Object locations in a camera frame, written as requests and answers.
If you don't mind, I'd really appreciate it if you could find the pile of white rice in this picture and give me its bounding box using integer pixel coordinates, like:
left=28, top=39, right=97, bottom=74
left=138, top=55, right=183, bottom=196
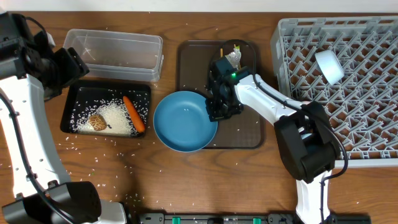
left=62, top=87, right=150, bottom=138

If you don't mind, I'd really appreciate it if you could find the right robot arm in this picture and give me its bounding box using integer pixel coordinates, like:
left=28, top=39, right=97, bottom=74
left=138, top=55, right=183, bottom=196
left=206, top=57, right=346, bottom=223

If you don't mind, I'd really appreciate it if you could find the dark brown serving tray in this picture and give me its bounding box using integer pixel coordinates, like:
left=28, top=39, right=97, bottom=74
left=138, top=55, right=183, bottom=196
left=176, top=40, right=266, bottom=149

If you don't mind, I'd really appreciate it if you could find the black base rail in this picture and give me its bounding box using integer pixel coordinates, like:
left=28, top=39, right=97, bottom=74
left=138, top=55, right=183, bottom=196
left=135, top=210, right=372, bottom=224

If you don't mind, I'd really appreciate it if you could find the clear plastic bin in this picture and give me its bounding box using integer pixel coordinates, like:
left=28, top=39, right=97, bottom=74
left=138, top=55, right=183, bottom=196
left=63, top=29, right=164, bottom=82

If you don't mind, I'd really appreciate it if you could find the orange carrot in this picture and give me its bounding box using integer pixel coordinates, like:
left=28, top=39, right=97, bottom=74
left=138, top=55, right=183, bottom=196
left=123, top=96, right=146, bottom=133

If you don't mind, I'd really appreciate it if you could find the grey dishwasher rack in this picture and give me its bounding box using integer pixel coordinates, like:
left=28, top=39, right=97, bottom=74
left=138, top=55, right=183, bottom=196
left=271, top=16, right=397, bottom=168

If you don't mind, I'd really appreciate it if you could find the dark blue plate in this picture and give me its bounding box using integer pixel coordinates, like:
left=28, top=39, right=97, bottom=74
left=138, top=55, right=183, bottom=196
left=153, top=91, right=218, bottom=152

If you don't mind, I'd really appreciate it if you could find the light blue bowl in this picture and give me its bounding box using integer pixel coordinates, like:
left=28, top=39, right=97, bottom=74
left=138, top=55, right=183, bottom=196
left=315, top=50, right=344, bottom=85

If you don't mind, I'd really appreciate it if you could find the black waste tray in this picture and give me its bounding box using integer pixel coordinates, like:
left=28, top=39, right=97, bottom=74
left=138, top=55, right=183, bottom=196
left=60, top=80, right=151, bottom=138

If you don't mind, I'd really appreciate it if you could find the brown food scrap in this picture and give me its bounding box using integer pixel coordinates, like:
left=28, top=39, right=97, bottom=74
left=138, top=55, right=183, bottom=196
left=88, top=114, right=107, bottom=131

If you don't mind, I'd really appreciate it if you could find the black cable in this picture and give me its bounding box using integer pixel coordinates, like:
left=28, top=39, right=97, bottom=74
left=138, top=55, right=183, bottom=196
left=211, top=39, right=349, bottom=181

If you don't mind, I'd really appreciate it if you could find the green foil snack wrapper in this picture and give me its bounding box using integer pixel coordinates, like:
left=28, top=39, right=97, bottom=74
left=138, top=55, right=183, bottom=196
left=226, top=48, right=238, bottom=69

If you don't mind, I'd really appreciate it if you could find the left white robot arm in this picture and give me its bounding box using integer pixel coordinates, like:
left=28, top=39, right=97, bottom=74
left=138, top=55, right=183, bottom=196
left=1, top=11, right=128, bottom=223

